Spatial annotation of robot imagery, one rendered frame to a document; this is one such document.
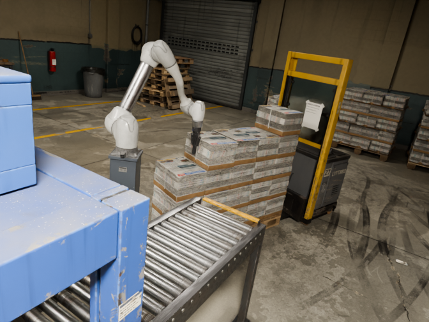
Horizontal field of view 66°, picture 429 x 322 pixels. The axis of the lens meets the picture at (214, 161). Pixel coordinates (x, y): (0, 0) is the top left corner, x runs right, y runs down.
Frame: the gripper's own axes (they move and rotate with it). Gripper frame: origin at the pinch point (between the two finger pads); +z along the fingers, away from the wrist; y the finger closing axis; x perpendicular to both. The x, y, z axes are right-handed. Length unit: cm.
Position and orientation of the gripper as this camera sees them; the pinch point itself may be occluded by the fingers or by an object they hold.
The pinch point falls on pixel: (194, 149)
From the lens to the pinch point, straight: 280.2
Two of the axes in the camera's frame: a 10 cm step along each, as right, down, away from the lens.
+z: -1.3, 9.3, 3.4
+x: -7.8, 1.1, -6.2
